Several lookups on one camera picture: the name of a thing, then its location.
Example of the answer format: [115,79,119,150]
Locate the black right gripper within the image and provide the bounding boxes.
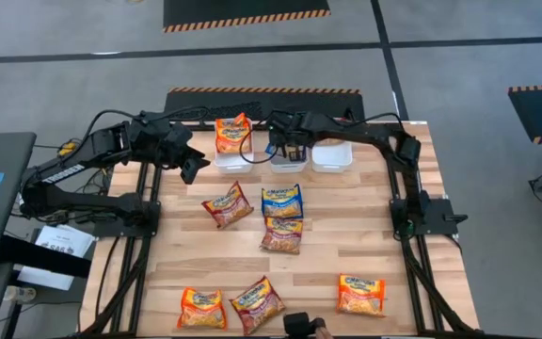
[267,110,311,164]

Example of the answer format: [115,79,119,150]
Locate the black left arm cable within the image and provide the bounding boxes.
[80,105,211,145]

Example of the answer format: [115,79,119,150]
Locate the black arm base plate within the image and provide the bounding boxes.
[75,201,163,238]
[389,195,469,237]

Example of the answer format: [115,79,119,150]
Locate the orange Maruchan ramen packet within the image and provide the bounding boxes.
[214,111,253,155]
[176,286,229,331]
[336,273,387,317]

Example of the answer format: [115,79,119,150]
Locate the clear plastic bottle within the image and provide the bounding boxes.
[2,285,38,304]

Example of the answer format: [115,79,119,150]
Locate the white plastic bin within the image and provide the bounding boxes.
[311,139,354,174]
[269,140,311,174]
[213,117,255,174]

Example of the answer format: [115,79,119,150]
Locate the white paper sheet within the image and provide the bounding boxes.
[16,224,97,292]

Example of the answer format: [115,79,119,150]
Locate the black flat beam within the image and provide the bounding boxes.
[0,234,93,280]

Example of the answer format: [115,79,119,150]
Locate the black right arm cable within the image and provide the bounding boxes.
[345,110,407,132]

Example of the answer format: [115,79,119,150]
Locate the dark grey desk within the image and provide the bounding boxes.
[0,131,38,270]

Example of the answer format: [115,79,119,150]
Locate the red Maruchan ramen packet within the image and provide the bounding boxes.
[200,180,255,231]
[259,216,305,256]
[229,275,287,336]

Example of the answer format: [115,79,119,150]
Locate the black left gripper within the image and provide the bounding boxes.
[155,121,212,186]

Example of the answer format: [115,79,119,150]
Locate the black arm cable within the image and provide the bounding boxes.
[80,105,211,145]
[345,110,407,132]

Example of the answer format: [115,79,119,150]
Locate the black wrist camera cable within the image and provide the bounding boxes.
[238,122,281,165]

